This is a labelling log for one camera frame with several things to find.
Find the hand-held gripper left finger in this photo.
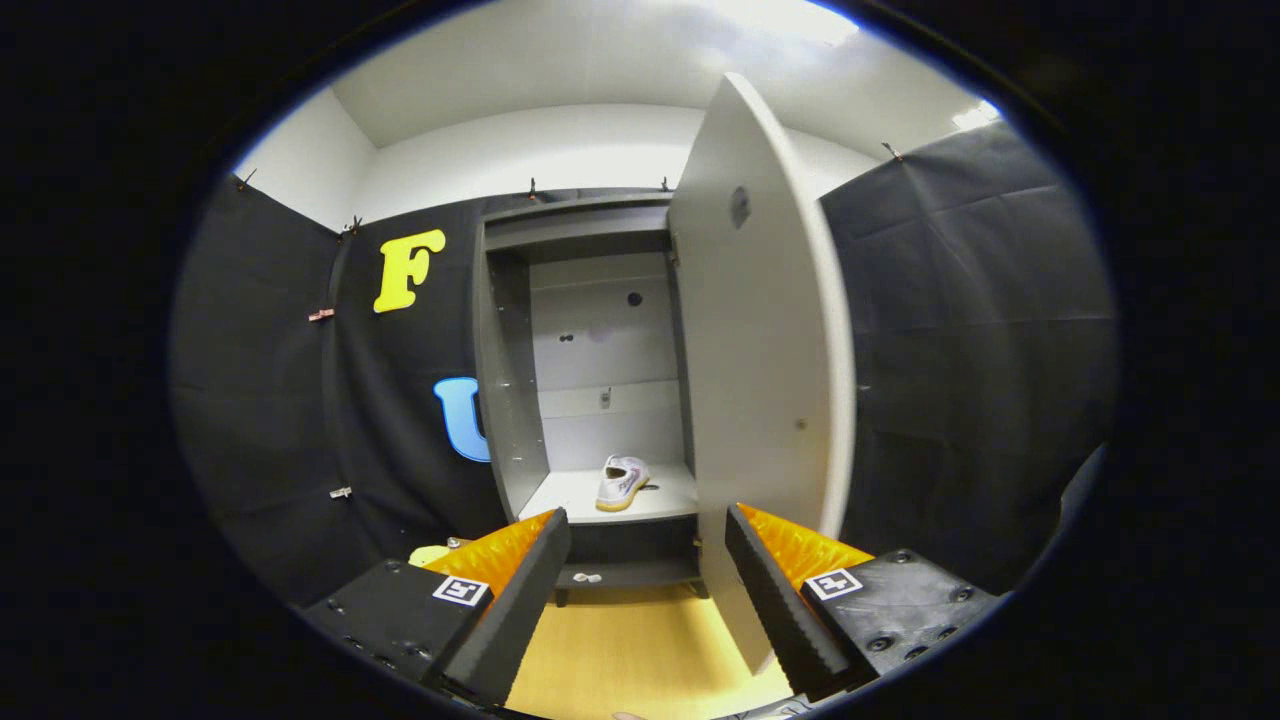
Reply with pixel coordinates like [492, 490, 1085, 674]
[300, 507, 573, 709]

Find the grey shoe cabinet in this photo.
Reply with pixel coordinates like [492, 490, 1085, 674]
[472, 190, 706, 608]

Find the black backdrop cloth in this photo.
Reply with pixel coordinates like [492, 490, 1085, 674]
[170, 120, 1116, 611]

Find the long ceiling light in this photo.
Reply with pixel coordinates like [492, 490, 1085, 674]
[715, 0, 861, 46]

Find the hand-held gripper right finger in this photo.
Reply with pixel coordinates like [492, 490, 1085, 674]
[724, 502, 1003, 701]

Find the beige shoe cabinet door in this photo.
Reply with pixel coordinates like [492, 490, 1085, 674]
[668, 72, 858, 676]

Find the white cabinet shelf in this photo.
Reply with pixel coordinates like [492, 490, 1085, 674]
[517, 462, 699, 526]

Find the white shoe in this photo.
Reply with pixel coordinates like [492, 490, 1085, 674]
[595, 455, 652, 513]

